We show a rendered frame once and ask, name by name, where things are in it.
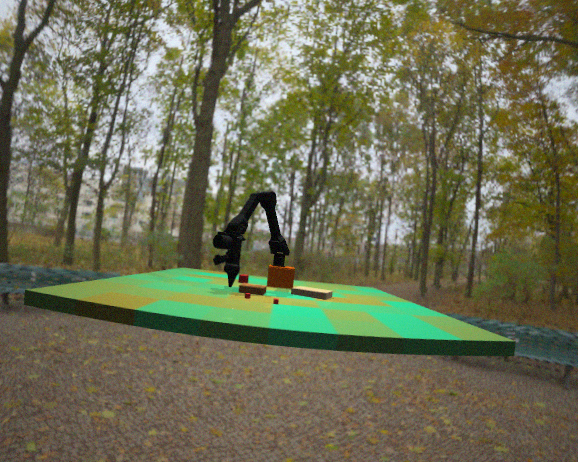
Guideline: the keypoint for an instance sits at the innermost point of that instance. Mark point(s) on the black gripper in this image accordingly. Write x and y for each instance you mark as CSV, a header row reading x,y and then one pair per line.
x,y
232,269

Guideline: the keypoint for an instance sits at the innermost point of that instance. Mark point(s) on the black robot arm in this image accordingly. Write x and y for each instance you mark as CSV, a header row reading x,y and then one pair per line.
x,y
231,238

